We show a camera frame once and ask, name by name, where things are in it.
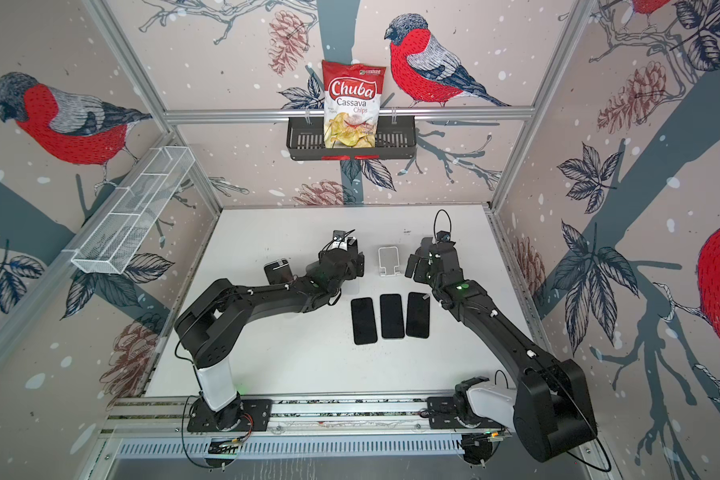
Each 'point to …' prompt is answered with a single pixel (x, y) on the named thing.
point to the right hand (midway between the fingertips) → (419, 265)
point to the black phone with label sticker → (418, 313)
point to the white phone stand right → (388, 261)
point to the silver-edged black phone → (364, 327)
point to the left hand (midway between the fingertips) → (350, 252)
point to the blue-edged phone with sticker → (278, 272)
